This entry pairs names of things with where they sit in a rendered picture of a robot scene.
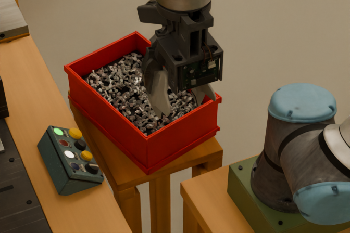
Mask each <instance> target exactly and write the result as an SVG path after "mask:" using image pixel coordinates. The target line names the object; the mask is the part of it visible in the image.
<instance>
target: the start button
mask: <svg viewBox="0 0 350 233"><path fill-rule="evenodd" d="M69 134H70V135H71V136H72V137H73V138H76V139H80V138H81V137H82V133H81V131H79V130H78V129H77V128H71V129H70V130H69Z"/></svg>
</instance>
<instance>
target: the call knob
mask: <svg viewBox="0 0 350 233"><path fill-rule="evenodd" d="M86 167H87V169H88V170H89V171H91V172H93V173H97V172H98V170H99V166H98V165H97V164H96V163H94V162H89V163H88V164H87V165H86Z"/></svg>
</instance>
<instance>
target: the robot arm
mask: <svg viewBox="0 0 350 233"><path fill-rule="evenodd" d="M210 9H211V0H149V1H148V2H147V3H146V4H144V5H141V6H138V7H137V13H138V16H139V20H140V22H142V23H152V24H162V28H161V29H158V30H155V34H154V35H153V36H152V37H151V38H150V39H149V40H150V42H151V46H150V47H147V48H146V54H145V56H144V58H143V61H142V65H141V72H142V77H143V82H144V86H145V88H146V92H147V96H148V99H149V103H150V105H151V108H152V109H153V111H154V112H155V114H156V115H157V116H158V118H161V117H162V114H164V115H166V116H169V114H170V110H171V108H170V102H169V98H168V94H167V89H168V85H169V86H170V88H171V89H172V91H173V92H174V94H175V95H176V94H177V87H178V89H179V90H180V91H181V92H182V91H185V90H188V89H191V93H192V96H193V98H194V101H195V103H196V105H197V106H200V104H201V103H202V101H203V99H204V97H205V94H206V95H207V96H208V97H209V98H210V99H211V100H213V101H216V94H215V92H214V90H213V88H212V86H211V85H210V83H212V82H215V81H218V79H219V80H220V81H222V71H223V52H224V51H223V49H222V48H221V47H220V46H219V44H218V43H217V42H216V40H215V39H214V38H213V37H212V35H211V34H210V33H209V32H208V28H210V27H213V26H214V18H213V16H212V15H211V14H210V13H209V12H210ZM219 59H220V68H219ZM163 66H165V67H163ZM171 79H172V80H171ZM336 112H337V107H336V100H335V98H334V96H333V95H332V94H331V93H330V92H329V91H328V90H326V89H325V88H323V87H321V86H316V85H314V84H310V83H292V84H288V85H284V86H282V87H280V88H279V89H277V91H276V92H274V93H273V95H272V97H271V100H270V104H269V106H268V120H267V127H266V135H265V143H264V149H263V151H262V152H261V154H260V155H259V157H258V158H257V160H256V161H255V163H254V165H253V167H252V172H251V187H252V190H253V192H254V194H255V196H256V197H257V198H258V199H259V200H260V201H261V202H262V203H263V204H265V205H266V206H268V207H270V208H272V209H274V210H277V211H280V212H284V213H301V215H302V216H303V217H304V218H305V219H306V220H308V221H309V222H311V223H314V224H318V225H336V224H341V223H345V222H348V221H350V115H349V116H348V118H347V119H346V120H345V121H344V122H343V123H342V124H336V123H335V119H334V116H335V115H336Z"/></svg>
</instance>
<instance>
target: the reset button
mask: <svg viewBox="0 0 350 233"><path fill-rule="evenodd" d="M81 157H82V158H83V159H85V160H87V161H91V159H92V154H91V153H90V152H88V151H83V152H82V153H81Z"/></svg>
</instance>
